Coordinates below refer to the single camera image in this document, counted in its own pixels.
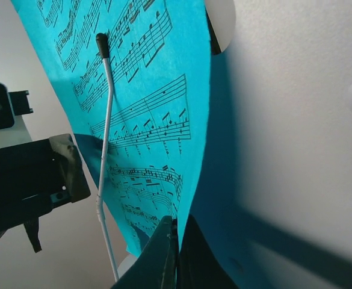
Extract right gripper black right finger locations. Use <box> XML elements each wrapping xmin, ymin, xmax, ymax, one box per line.
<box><xmin>177</xmin><ymin>215</ymin><xmax>238</xmax><ymax>289</ymax></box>

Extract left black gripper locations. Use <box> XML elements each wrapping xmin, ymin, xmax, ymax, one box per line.
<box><xmin>0</xmin><ymin>134</ymin><xmax>91</xmax><ymax>253</ymax></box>

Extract blue sheet music page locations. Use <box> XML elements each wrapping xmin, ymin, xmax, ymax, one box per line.
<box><xmin>13</xmin><ymin>1</ymin><xmax>211</xmax><ymax>256</ymax></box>

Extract white tripod music stand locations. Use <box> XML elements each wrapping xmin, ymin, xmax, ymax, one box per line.
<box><xmin>94</xmin><ymin>0</ymin><xmax>352</xmax><ymax>289</ymax></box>

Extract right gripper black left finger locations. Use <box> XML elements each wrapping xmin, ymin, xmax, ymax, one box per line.
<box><xmin>113</xmin><ymin>216</ymin><xmax>179</xmax><ymax>289</ymax></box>

